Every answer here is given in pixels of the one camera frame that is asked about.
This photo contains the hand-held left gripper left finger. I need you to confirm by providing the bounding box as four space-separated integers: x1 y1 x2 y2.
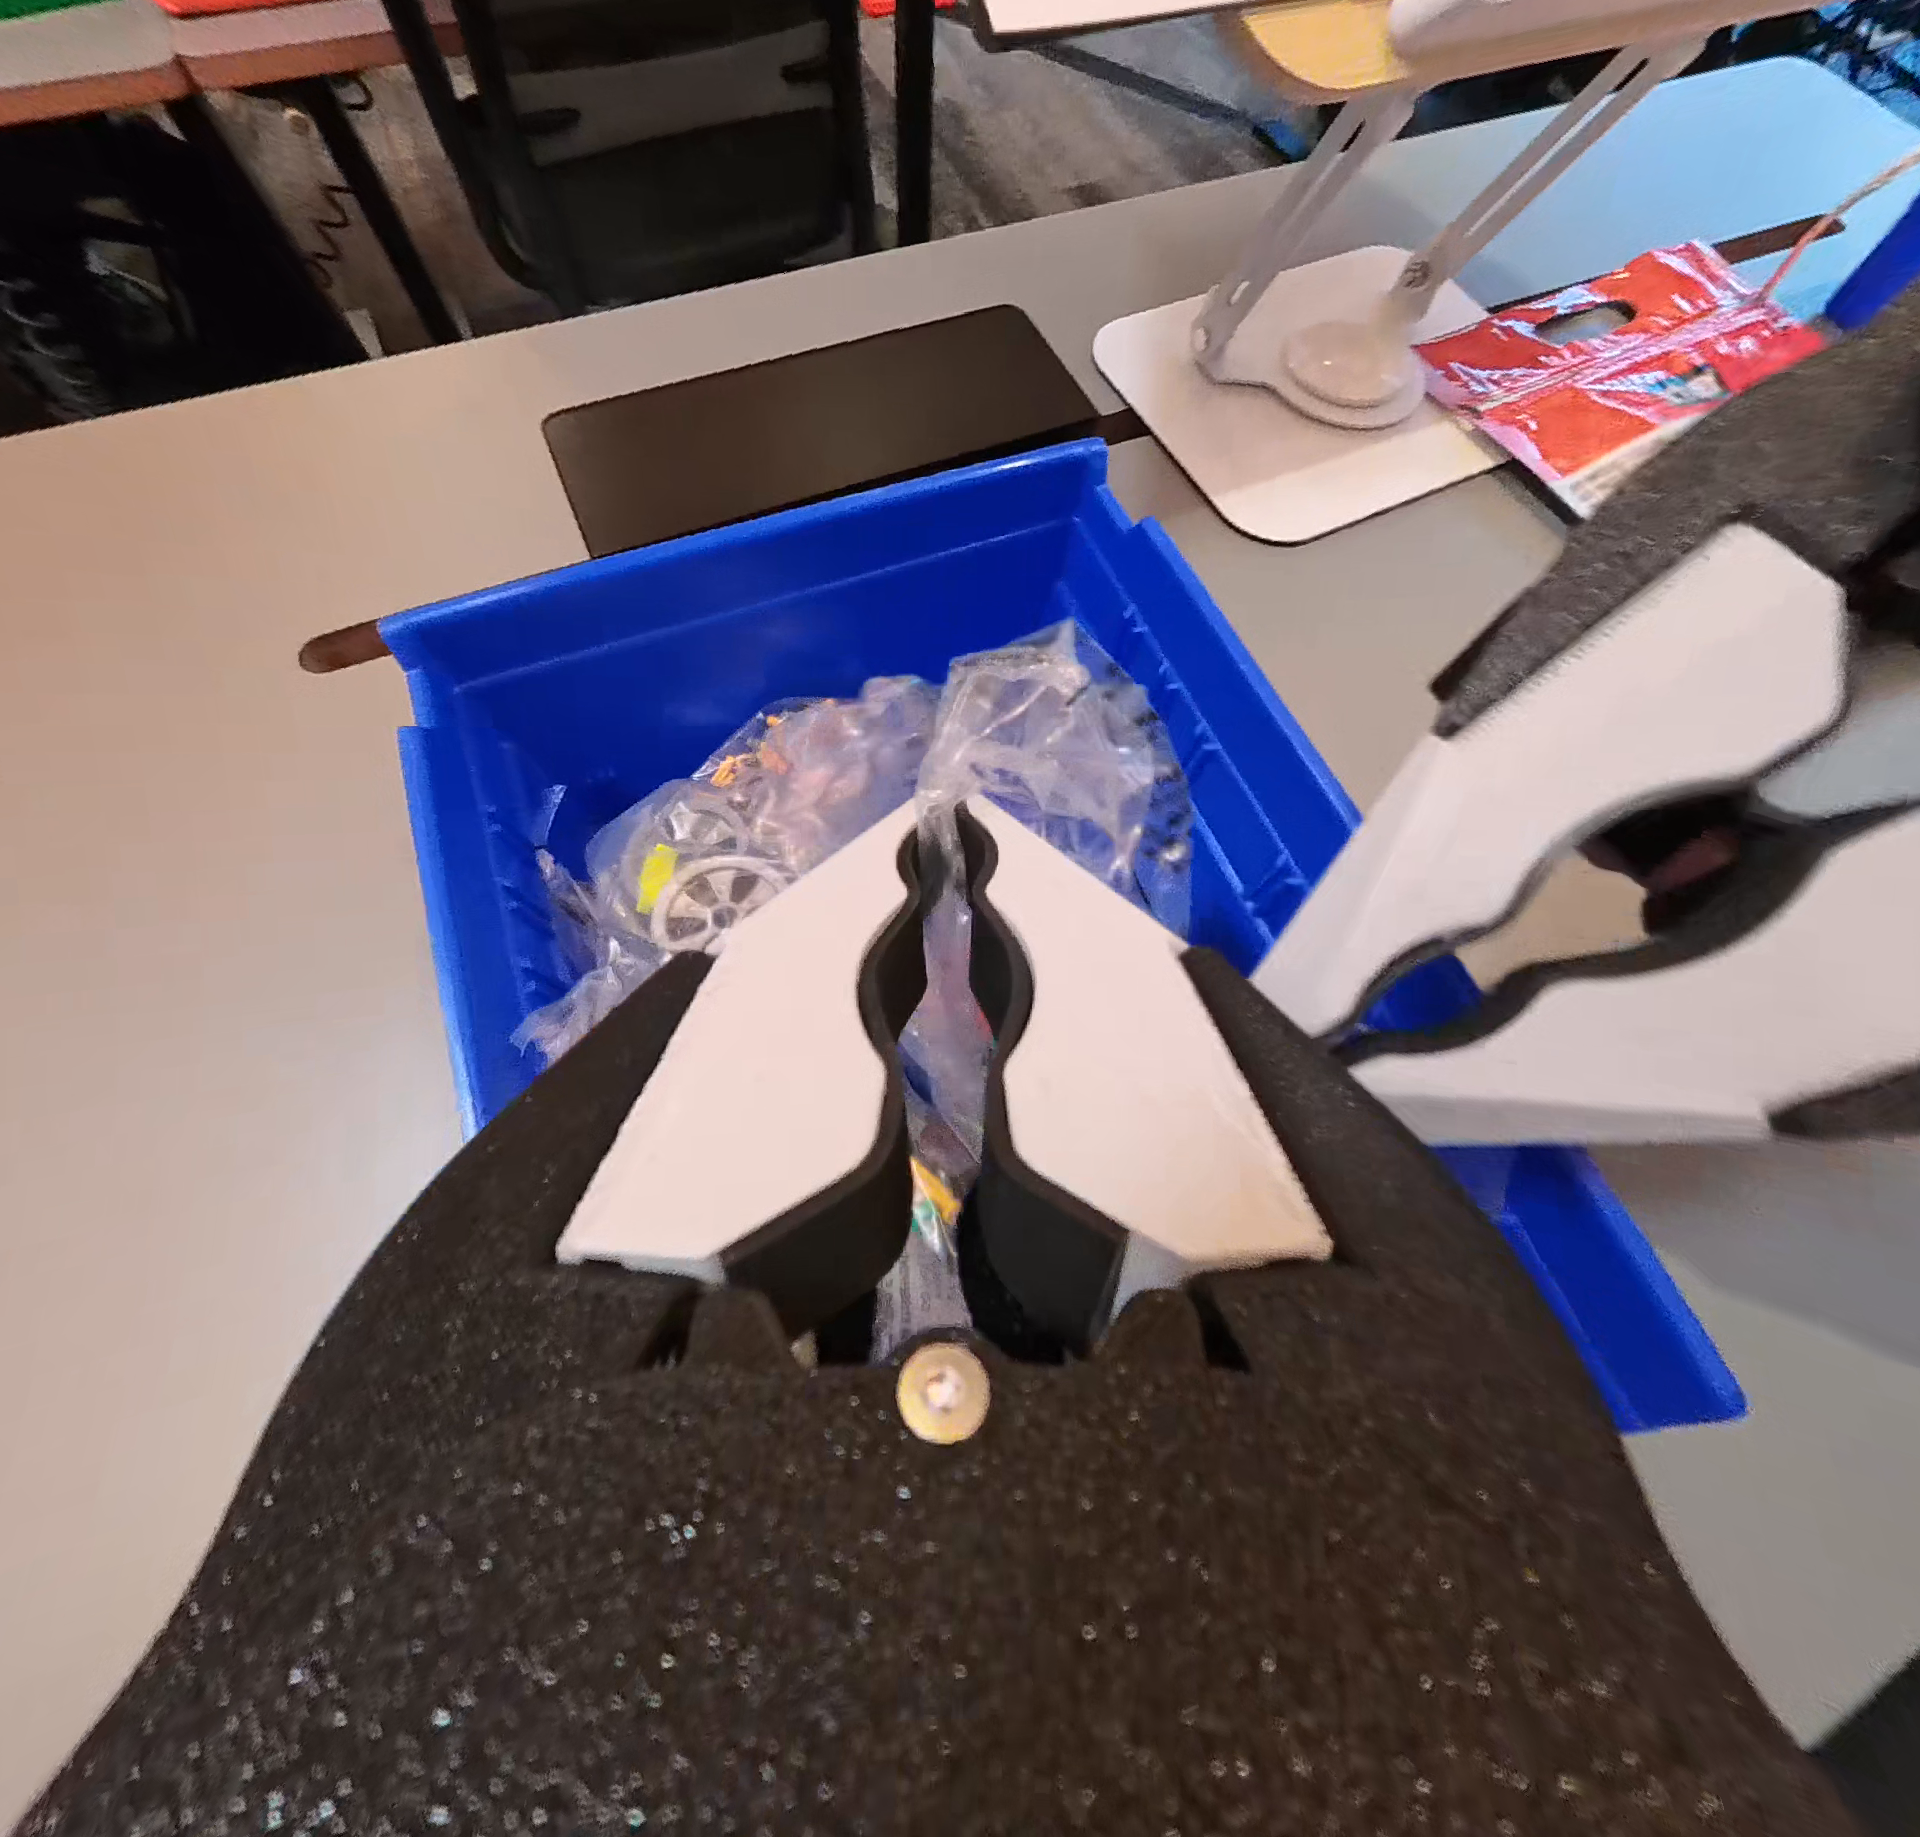
555 792 936 1343

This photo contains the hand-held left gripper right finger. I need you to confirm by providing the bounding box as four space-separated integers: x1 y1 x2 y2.
949 792 1341 1362

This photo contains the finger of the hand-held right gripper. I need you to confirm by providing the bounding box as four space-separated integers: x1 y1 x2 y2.
1247 519 1853 1041
1341 709 1920 1145

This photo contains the colourful printed toy package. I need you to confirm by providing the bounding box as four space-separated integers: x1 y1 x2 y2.
1412 238 1832 519

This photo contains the clear bag with wheels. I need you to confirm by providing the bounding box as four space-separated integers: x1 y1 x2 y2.
515 777 845 1062

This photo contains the clear bag of colourful connectors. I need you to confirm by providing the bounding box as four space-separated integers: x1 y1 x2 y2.
868 618 1203 1354

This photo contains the blue plastic bin with sticker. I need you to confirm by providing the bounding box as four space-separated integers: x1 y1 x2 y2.
378 436 1752 1433

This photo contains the white book stand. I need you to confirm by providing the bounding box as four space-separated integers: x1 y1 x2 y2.
1092 0 1920 544

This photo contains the black table inset panel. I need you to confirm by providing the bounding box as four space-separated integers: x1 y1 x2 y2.
539 305 1107 553

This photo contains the black mesh office chair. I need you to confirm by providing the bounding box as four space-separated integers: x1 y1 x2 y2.
323 0 963 342

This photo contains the grey background table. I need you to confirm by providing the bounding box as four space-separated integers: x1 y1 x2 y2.
0 0 455 127

